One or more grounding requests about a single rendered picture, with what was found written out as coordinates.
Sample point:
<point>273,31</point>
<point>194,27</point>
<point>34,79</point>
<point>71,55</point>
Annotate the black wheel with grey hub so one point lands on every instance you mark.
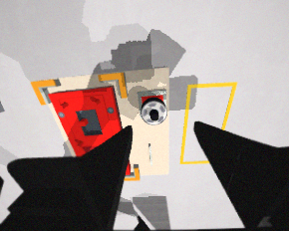
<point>153,104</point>

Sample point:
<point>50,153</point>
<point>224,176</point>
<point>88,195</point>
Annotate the yellow rectangular outline on table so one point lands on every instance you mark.
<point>187,109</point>

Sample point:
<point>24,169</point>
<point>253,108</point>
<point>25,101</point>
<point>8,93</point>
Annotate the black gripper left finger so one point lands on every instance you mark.
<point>99,174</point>

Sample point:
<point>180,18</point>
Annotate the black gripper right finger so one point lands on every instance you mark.
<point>254,175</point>

